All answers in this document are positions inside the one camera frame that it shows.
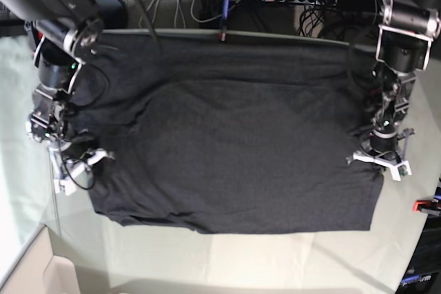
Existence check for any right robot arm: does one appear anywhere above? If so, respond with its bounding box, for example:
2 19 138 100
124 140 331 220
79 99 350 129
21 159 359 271
1 0 111 196

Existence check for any white cable loop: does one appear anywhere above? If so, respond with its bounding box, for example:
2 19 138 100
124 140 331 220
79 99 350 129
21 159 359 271
139 0 204 30

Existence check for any red black clamp right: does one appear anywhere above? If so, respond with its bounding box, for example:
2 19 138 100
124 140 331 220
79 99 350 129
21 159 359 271
413 187 440 217

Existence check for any light green table cloth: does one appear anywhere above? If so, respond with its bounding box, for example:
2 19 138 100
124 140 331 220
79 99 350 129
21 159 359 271
1 36 440 293

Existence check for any black round stool base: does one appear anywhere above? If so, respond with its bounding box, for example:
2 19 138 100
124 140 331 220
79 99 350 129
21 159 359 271
94 0 128 30

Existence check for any red black clamp centre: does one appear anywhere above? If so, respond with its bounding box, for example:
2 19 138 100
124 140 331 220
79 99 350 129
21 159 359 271
218 0 229 42

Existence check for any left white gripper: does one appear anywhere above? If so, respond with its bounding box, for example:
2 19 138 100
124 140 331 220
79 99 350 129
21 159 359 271
347 128 415 181

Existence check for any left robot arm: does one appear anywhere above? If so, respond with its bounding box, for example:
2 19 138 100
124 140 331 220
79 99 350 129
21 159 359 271
347 0 440 181

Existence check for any black t-shirt with colourful print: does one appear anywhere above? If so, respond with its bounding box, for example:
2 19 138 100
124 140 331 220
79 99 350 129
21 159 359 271
70 34 383 234

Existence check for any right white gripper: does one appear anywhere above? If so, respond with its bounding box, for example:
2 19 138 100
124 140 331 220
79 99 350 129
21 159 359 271
48 146 114 195

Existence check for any beige cardboard box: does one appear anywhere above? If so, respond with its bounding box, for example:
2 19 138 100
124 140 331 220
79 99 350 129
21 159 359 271
1 225 81 294

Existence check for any red black clamp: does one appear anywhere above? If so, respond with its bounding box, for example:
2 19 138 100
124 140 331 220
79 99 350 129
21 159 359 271
413 187 440 217
218 0 229 42

